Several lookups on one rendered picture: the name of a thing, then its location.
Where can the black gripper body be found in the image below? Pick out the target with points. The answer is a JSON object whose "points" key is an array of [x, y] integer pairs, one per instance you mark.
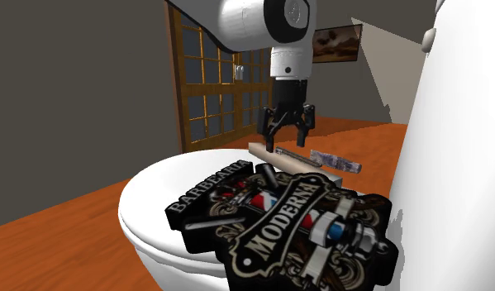
{"points": [[289, 92]]}

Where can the wooden door with glass panes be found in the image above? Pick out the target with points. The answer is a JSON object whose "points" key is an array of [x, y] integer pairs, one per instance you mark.
{"points": [[208, 104]]}

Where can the dark framed wall picture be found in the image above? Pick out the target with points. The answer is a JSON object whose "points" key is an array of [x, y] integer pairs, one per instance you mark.
{"points": [[337, 43]]}

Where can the grey marbled flat bar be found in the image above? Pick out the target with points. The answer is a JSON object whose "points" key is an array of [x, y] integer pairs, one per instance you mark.
{"points": [[337, 162]]}

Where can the black barber shop sign plaque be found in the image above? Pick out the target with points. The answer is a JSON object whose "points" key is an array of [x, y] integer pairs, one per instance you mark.
{"points": [[279, 238]]}

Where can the thin grey metal rod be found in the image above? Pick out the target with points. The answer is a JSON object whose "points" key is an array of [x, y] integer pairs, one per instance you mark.
{"points": [[299, 158]]}

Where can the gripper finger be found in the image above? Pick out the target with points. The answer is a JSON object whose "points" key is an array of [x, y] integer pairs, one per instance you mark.
{"points": [[305, 121], [265, 121]]}

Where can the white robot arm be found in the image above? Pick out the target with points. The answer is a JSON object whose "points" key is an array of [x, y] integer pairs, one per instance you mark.
{"points": [[247, 20]]}

